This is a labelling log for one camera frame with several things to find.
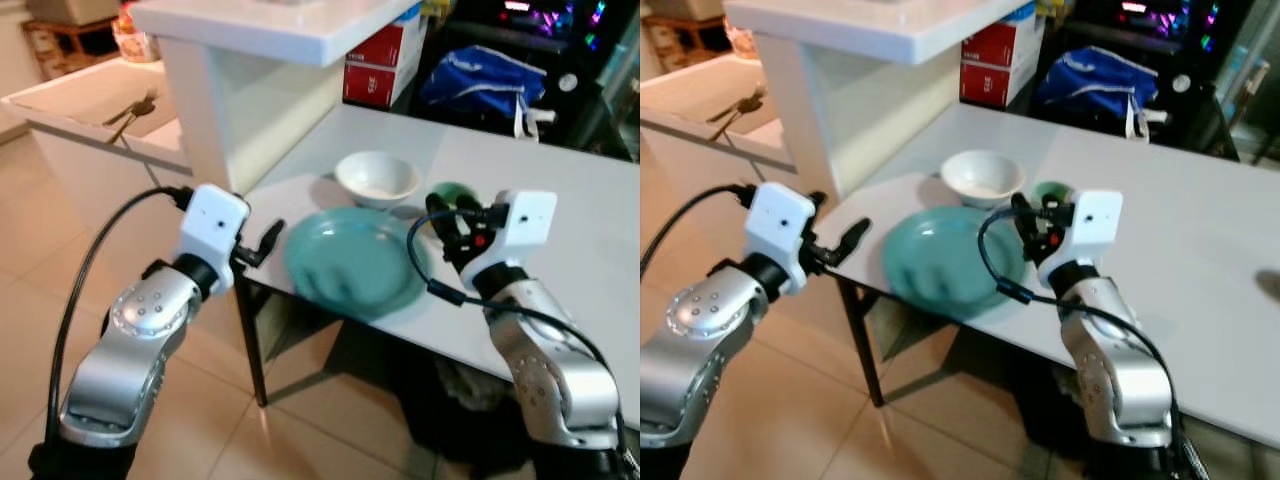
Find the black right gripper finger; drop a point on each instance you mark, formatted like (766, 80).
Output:
(1050, 203)
(438, 220)
(468, 208)
(1022, 218)

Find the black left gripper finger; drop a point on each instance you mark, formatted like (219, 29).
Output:
(270, 240)
(850, 240)

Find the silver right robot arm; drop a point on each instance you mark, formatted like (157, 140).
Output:
(1120, 370)
(550, 370)

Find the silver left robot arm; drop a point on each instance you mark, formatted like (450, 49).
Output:
(690, 350)
(130, 345)

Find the small green cup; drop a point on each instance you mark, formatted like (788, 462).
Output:
(1050, 188)
(450, 190)

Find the white ceramic bowl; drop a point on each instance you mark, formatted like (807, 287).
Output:
(378, 178)
(982, 178)

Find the green round plate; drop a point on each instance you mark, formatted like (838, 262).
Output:
(350, 265)
(940, 265)

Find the black table leg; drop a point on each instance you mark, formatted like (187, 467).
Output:
(252, 340)
(865, 340)

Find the blue bag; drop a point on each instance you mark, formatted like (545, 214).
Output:
(480, 85)
(1095, 85)

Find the red cardboard box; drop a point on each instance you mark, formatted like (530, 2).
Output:
(995, 65)
(375, 65)

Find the white low cabinet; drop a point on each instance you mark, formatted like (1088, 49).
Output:
(700, 150)
(80, 150)

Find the dark long utensil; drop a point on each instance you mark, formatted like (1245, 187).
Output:
(738, 110)
(132, 112)

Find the dark bag under table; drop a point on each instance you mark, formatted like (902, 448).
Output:
(460, 410)

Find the white raised counter shelf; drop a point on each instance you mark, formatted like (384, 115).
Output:
(860, 60)
(260, 60)

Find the computer with coloured lights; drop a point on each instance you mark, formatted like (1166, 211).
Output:
(1150, 20)
(530, 20)

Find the colourful snack bag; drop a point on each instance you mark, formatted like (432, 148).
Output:
(135, 40)
(743, 40)

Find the wooden stool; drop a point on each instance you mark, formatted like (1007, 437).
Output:
(70, 35)
(670, 40)

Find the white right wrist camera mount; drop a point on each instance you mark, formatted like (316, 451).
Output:
(1092, 225)
(528, 220)

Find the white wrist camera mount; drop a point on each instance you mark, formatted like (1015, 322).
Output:
(778, 225)
(212, 225)
(1092, 225)
(528, 220)

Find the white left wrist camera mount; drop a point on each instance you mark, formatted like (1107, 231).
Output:
(212, 225)
(778, 225)

